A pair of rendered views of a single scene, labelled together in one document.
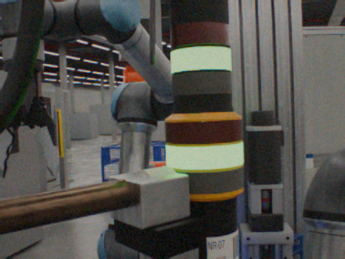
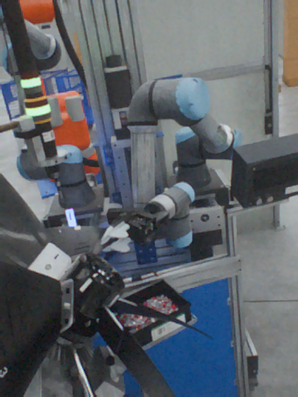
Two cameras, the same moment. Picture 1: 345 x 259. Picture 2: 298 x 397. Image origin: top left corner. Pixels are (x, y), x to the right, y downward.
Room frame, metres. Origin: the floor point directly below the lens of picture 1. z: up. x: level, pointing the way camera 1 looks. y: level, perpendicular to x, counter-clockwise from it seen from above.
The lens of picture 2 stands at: (-0.60, -0.11, 1.69)
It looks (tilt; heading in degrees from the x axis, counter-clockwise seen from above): 24 degrees down; 353
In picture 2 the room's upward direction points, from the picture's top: 9 degrees counter-clockwise
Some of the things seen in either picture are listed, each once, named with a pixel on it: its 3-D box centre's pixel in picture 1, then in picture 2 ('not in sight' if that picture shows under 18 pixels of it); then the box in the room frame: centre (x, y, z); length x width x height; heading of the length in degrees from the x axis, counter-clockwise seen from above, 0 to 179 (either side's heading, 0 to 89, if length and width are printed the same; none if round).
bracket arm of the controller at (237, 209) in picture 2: not in sight; (256, 204); (0.62, -0.62, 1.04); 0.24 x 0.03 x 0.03; 94
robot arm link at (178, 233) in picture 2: not in sight; (174, 227); (0.52, -0.30, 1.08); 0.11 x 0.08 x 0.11; 52
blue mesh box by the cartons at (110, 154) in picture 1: (135, 168); (41, 101); (7.56, 0.69, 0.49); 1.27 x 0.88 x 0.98; 162
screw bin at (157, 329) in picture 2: not in sight; (149, 313); (0.42, -0.17, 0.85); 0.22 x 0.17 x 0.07; 110
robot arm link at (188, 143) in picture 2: not in sight; (191, 143); (0.93, -0.49, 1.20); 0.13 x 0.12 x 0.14; 52
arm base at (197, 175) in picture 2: not in sight; (192, 170); (0.94, -0.49, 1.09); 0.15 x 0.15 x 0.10
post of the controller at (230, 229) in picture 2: not in sight; (230, 231); (0.62, -0.52, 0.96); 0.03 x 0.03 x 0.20; 4
